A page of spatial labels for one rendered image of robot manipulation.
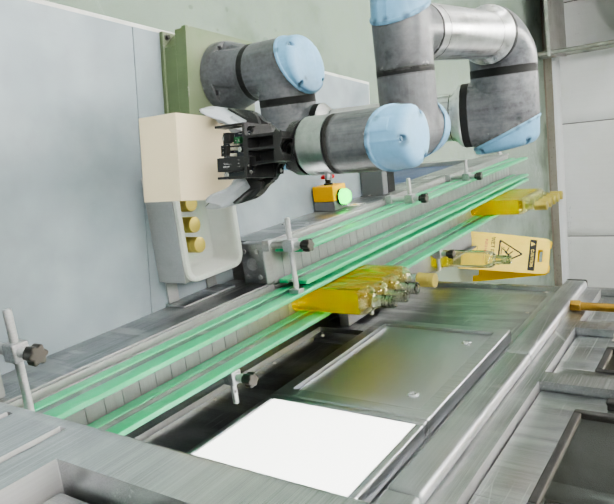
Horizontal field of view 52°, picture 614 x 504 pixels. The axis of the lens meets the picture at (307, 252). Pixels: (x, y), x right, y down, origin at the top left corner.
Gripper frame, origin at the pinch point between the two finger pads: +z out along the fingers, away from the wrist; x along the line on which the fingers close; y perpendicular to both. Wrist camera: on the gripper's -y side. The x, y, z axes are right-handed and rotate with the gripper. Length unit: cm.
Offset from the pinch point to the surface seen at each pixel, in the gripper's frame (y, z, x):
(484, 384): -46, -25, 44
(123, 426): 7.2, 15.0, 41.3
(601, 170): -639, 63, -8
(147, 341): -5.1, 22.5, 30.9
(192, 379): -11.4, 18.3, 39.0
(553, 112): -629, 106, -71
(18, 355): 24.5, 13.0, 25.5
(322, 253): -63, 23, 21
